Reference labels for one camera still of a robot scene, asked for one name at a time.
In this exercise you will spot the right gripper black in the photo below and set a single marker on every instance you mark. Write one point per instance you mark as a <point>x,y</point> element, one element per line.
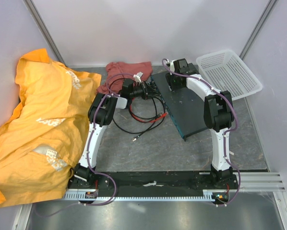
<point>169,78</point>

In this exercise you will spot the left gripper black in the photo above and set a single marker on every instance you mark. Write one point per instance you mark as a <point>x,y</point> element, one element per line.
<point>150,92</point>

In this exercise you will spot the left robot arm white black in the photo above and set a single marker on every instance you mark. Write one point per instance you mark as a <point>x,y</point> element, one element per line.
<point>100,116</point>

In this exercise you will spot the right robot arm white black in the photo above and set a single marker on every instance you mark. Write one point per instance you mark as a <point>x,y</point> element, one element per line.
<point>218,115</point>

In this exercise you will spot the red cloth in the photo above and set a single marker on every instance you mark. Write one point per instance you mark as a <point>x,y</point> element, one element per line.
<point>120,70</point>

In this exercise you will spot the white plastic basket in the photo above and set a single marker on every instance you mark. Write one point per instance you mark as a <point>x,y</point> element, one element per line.
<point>226,71</point>

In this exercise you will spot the orange cloth bag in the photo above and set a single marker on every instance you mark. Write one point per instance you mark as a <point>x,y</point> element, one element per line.
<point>45,137</point>

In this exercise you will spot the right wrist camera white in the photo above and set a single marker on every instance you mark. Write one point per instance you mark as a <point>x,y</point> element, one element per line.
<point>172,65</point>

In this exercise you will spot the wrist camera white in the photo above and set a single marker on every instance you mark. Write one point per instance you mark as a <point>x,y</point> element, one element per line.
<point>137,77</point>
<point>172,65</point>

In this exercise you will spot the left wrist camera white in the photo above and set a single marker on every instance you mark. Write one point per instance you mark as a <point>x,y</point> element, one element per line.
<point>137,77</point>

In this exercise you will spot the dark network switch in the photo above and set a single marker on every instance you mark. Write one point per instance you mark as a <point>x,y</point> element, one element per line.
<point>184,106</point>

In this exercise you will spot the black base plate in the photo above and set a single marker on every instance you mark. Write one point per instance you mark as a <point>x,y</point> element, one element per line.
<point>154,183</point>

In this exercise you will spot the aluminium frame rail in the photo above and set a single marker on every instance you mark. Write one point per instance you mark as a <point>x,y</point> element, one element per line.
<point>261,182</point>

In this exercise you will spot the white cable duct rail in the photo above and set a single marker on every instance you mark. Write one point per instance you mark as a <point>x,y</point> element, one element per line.
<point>91,195</point>

